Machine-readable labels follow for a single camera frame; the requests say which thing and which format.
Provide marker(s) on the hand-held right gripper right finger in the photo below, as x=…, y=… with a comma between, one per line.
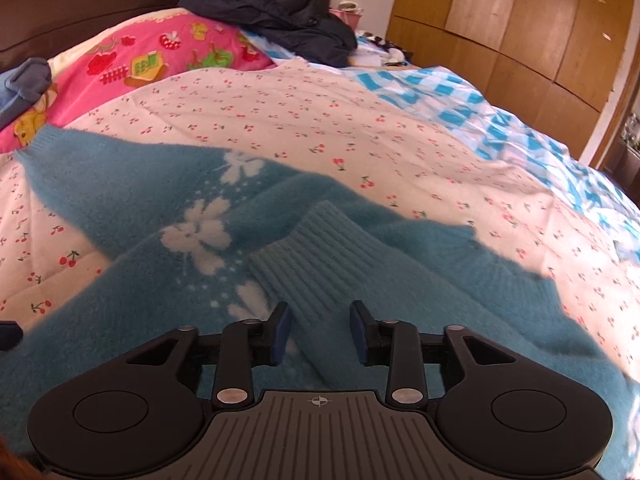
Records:
x=358, y=334

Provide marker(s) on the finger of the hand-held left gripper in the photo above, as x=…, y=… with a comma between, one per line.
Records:
x=9, y=335

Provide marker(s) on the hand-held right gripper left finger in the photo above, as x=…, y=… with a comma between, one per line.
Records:
x=281, y=336

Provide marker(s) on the blue fuzzy sweater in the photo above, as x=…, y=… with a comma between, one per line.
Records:
x=150, y=200

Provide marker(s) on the cherry print quilt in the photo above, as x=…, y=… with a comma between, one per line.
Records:
x=320, y=115

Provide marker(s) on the blue garment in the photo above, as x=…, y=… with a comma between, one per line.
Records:
x=22, y=85

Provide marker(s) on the blue checkered sheet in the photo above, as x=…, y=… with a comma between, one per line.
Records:
x=490, y=115

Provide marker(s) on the black and white cloth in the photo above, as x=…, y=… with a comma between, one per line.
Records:
x=382, y=42

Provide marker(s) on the pink printed blanket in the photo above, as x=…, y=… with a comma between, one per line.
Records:
x=150, y=55

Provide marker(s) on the pink cup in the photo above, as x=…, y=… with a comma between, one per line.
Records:
x=350, y=14

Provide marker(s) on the dark navy jacket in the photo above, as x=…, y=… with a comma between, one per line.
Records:
x=280, y=15

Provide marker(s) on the wooden wardrobe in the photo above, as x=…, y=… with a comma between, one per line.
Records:
x=525, y=20

